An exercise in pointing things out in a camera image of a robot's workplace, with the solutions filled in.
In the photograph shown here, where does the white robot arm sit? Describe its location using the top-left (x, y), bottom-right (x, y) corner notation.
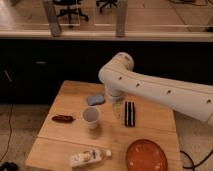
top-left (98, 52), bottom-right (213, 126)

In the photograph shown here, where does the white paper cup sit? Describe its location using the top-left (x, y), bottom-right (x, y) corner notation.
top-left (82, 107), bottom-right (101, 130)

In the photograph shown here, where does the clear plastic bottle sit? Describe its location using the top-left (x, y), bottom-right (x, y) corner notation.
top-left (69, 149), bottom-right (112, 168)

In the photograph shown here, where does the black office chair right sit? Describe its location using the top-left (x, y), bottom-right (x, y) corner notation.
top-left (96, 0), bottom-right (118, 13)

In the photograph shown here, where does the black office chair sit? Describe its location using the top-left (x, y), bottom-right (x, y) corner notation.
top-left (96, 0), bottom-right (118, 13)
top-left (52, 0), bottom-right (89, 23)

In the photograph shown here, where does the black office chair left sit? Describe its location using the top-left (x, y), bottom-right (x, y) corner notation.
top-left (52, 0), bottom-right (89, 23)

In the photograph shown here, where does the black object floor corner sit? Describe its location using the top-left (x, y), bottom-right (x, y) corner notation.
top-left (0, 162), bottom-right (19, 171)

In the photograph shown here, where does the right metal post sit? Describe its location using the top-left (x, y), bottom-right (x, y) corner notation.
top-left (116, 0), bottom-right (127, 37)

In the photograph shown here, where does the metal post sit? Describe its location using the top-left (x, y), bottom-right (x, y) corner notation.
top-left (116, 0), bottom-right (127, 37)
top-left (43, 0), bottom-right (62, 37)

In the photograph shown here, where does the black floor cable right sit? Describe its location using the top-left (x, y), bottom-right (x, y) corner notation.
top-left (179, 148), bottom-right (213, 170)

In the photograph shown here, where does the black floor cable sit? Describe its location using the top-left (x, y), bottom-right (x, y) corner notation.
top-left (179, 148), bottom-right (213, 170)
top-left (0, 103), bottom-right (15, 163)

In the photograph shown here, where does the left metal post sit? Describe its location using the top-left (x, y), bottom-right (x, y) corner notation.
top-left (43, 0), bottom-right (62, 37)

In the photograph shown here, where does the black floor cable left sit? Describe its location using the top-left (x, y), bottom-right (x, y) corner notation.
top-left (0, 103), bottom-right (15, 163)

